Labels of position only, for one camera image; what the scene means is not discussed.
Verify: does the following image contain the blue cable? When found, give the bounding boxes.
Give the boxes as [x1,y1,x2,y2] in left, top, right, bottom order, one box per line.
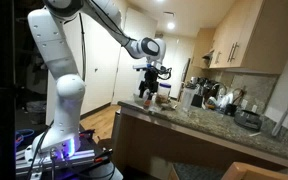
[0,128,36,149]

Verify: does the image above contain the black coffee maker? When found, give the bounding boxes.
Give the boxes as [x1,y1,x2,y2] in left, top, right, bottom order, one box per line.
[191,77,212,108]

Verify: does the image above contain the white room door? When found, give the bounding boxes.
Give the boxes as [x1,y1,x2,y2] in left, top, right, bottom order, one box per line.
[111,7,158,105]

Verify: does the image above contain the range hood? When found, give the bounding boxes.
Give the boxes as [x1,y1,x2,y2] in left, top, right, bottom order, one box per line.
[202,49,215,62]

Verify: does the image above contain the round ceiling light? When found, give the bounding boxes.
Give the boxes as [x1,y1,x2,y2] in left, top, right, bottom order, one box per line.
[166,21,177,31]

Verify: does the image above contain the metal cabinet handle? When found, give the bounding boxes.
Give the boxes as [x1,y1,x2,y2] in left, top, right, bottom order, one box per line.
[230,42,240,63]
[214,50,222,65]

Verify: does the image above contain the white bottle with red end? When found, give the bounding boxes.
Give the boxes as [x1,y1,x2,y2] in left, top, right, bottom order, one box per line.
[142,89,152,110]

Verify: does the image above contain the wooden kitchen island body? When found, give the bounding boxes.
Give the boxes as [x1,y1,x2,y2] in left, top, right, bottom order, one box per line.
[111,106,288,180]

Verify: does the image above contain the small wooden wall cabinet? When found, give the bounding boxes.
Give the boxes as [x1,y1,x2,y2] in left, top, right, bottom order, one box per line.
[191,27,216,70]

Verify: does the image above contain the grey trash bin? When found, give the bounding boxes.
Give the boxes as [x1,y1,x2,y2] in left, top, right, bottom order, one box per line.
[26,100,47,125]

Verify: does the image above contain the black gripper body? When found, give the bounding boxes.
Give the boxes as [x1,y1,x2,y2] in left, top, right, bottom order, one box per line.
[144,69,160,90]

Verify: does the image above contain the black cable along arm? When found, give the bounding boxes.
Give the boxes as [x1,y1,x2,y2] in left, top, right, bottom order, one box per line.
[78,12,87,83]

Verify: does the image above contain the white dishes by sink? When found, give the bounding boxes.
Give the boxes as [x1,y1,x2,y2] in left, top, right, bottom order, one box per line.
[217,92,234,109]

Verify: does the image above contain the large wooden wall cabinet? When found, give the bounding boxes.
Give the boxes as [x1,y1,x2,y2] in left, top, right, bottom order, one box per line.
[209,0,288,75]

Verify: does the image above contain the clear container with blue lid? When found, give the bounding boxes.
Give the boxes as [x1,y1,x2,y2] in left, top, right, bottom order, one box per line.
[156,82,172,105]

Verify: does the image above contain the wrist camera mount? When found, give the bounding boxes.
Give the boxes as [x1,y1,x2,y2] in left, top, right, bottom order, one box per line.
[132,63,152,71]

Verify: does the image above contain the wooden chair back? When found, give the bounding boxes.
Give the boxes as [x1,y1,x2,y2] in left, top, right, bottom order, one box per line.
[221,161,288,180]

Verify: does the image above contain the black vertical pole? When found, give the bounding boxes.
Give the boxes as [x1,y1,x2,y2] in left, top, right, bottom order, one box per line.
[0,0,17,180]

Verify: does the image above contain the white closet door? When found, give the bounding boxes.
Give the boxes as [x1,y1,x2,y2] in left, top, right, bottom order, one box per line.
[45,13,122,126]

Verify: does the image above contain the black toaster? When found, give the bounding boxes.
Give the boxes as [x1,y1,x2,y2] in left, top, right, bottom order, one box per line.
[233,109,263,132]

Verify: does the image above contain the black mug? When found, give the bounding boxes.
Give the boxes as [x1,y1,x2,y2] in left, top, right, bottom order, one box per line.
[224,103,237,117]

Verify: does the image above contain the black base cable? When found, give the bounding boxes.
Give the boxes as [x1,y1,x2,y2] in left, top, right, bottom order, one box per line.
[25,121,55,180]

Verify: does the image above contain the clear plastic pitcher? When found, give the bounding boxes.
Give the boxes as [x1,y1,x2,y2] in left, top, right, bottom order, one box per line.
[181,84,197,113]

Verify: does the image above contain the metal robot base platform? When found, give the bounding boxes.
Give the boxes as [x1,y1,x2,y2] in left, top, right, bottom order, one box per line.
[15,131,123,180]

